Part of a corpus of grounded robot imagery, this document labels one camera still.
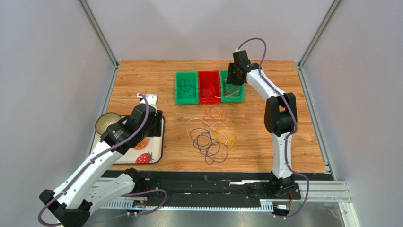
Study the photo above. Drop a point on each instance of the beige ceramic bowl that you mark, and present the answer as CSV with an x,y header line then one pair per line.
x,y
106,120

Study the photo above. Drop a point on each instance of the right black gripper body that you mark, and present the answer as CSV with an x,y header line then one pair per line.
x,y
234,79

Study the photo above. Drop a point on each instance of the strawberry print white tray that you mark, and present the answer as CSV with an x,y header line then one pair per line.
x,y
154,151

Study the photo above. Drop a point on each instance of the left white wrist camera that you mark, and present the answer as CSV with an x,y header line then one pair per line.
x,y
152,99

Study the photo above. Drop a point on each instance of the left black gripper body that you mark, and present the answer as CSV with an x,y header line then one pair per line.
x,y
155,129

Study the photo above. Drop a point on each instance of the red plastic bin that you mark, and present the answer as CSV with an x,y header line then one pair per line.
x,y
209,87

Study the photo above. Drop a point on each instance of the green plastic bin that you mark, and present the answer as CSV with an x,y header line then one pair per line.
x,y
230,93
186,88

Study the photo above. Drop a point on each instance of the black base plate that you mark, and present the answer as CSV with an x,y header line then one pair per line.
x,y
210,189

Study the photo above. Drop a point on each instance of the aluminium frame rail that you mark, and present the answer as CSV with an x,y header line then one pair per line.
x,y
315,191

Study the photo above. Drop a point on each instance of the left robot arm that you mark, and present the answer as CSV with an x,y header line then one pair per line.
x,y
74,201

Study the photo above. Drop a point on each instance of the left green plastic bin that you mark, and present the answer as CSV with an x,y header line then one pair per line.
x,y
186,88

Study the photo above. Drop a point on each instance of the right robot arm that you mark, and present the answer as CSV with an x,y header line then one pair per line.
x,y
279,117

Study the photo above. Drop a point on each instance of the right green plastic bin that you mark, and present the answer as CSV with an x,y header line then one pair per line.
x,y
230,93

